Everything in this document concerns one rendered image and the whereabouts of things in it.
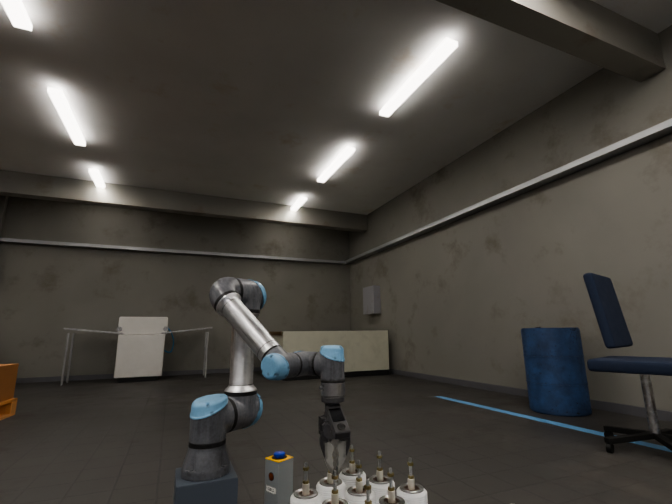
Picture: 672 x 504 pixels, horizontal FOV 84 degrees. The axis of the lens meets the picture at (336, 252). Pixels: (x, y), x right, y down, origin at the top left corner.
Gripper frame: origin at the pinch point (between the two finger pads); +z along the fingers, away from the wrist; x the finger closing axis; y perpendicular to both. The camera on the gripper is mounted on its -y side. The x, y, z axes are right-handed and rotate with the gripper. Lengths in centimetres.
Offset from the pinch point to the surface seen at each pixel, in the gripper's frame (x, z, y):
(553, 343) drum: -250, -28, 174
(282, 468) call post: 12.7, 5.4, 22.9
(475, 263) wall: -286, -131, 329
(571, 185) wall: -308, -190, 182
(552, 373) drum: -247, -1, 176
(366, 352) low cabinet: -194, -6, 537
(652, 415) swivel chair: -222, 13, 75
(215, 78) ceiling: 62, -297, 240
